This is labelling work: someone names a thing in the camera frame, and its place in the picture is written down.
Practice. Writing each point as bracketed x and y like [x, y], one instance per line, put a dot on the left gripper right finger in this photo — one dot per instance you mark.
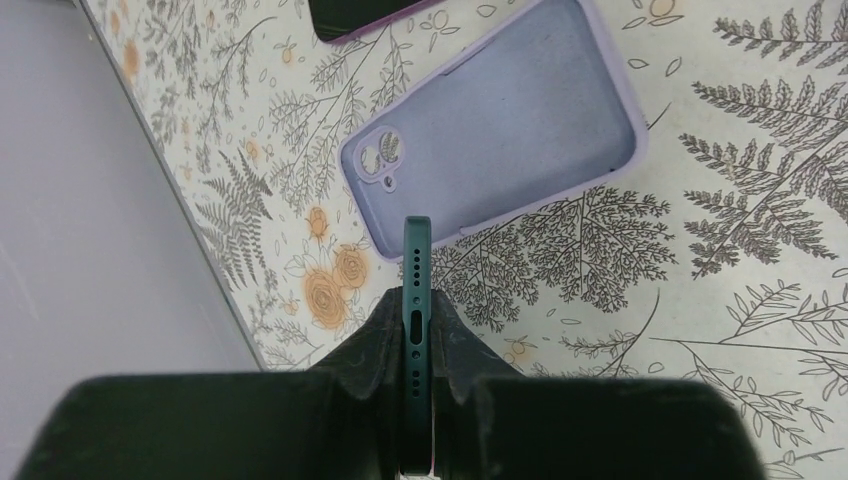
[463, 407]

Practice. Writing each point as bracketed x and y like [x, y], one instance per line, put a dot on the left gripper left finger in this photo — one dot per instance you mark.
[365, 410]

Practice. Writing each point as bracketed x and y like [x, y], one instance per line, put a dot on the phone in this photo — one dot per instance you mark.
[335, 21]
[415, 456]

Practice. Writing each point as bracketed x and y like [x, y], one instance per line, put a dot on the purple phone case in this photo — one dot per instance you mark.
[538, 109]

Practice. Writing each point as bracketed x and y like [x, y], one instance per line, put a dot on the floral tablecloth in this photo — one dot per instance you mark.
[720, 257]

